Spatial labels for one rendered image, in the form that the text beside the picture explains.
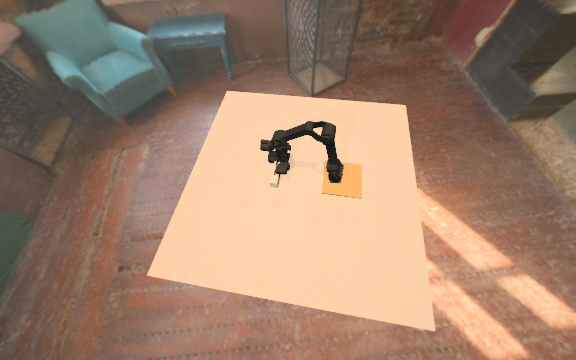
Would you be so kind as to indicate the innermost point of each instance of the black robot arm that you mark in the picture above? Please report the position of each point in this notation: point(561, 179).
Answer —
point(280, 139)

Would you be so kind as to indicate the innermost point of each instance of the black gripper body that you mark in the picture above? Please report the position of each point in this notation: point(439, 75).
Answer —
point(282, 168)

